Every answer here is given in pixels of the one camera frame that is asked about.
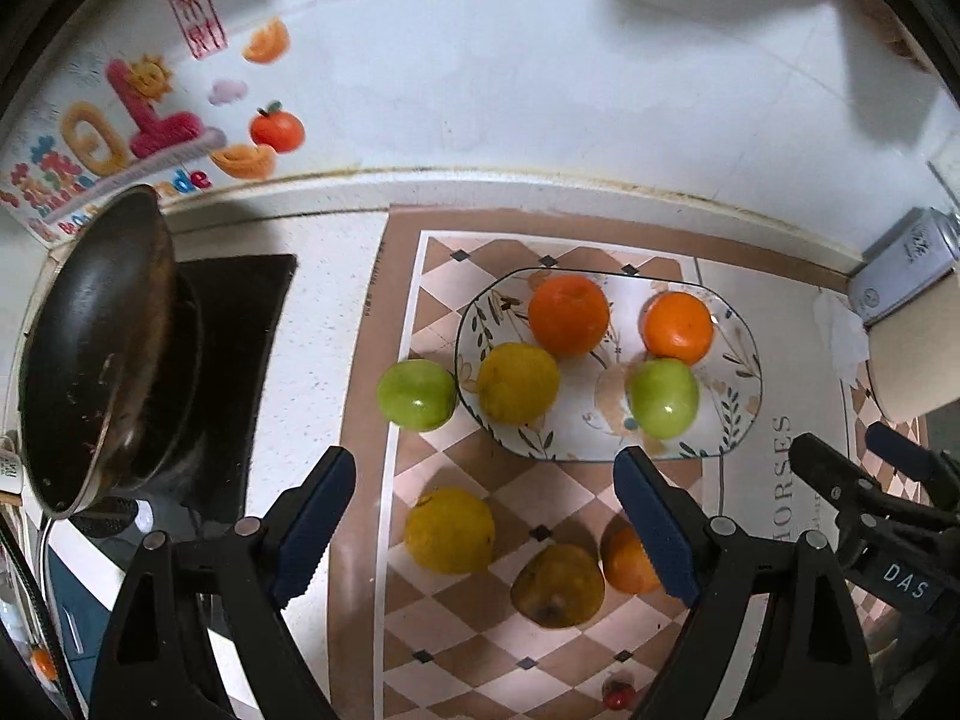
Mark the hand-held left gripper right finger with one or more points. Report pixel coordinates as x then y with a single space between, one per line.
660 532

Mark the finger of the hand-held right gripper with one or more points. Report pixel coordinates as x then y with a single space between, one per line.
911 461
832 476

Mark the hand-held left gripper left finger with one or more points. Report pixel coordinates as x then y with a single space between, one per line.
315 525

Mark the small orange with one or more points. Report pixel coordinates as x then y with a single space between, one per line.
622 562
676 327

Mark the brownish yellow pear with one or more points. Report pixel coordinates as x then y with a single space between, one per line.
557 586

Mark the yellow citrus fruit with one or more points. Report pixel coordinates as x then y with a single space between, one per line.
449 531
519 384

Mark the oval floral plate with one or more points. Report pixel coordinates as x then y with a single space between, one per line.
585 390

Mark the green apple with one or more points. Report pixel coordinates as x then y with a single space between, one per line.
663 399
416 395

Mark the beige paper cup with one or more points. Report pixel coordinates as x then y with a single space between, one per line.
915 360

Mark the crumpled white tissue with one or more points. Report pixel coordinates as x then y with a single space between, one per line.
840 337

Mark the small red fruit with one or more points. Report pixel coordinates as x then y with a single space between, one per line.
619 694

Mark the checkered brown mat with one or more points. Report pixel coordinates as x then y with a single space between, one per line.
450 652

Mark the silver metal can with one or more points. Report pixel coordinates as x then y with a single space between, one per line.
904 262

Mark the black gas stove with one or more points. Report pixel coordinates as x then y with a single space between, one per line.
240 330

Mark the large orange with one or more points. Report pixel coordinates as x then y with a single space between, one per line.
568 315

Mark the dark blue box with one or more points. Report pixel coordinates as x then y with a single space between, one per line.
71 592

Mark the black frying pan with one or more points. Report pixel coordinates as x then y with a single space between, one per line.
97 345

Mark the small orange item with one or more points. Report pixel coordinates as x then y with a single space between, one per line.
43 664

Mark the white mug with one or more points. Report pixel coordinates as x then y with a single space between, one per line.
9 465

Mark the colourful wall sticker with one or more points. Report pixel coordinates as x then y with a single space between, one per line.
157 127

